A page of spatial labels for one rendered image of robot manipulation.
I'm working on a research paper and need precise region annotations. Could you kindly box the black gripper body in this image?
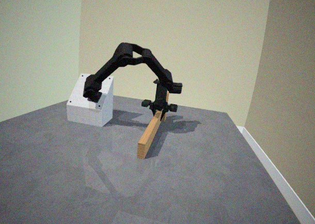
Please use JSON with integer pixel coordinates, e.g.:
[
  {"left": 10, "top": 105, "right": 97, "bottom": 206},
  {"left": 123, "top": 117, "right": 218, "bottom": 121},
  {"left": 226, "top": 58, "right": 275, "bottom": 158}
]
[{"left": 141, "top": 92, "right": 178, "bottom": 112}]

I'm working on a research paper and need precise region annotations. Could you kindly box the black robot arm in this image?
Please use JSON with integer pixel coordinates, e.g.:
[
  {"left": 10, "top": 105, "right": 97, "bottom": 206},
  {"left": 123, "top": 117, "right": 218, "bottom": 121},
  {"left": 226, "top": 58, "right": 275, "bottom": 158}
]
[{"left": 83, "top": 42, "right": 183, "bottom": 111}]

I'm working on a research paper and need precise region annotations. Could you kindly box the tan wooden board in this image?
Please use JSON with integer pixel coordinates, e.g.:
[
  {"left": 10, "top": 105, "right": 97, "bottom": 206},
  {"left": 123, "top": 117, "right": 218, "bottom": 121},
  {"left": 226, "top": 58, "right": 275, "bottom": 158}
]
[{"left": 137, "top": 110, "right": 162, "bottom": 159}]

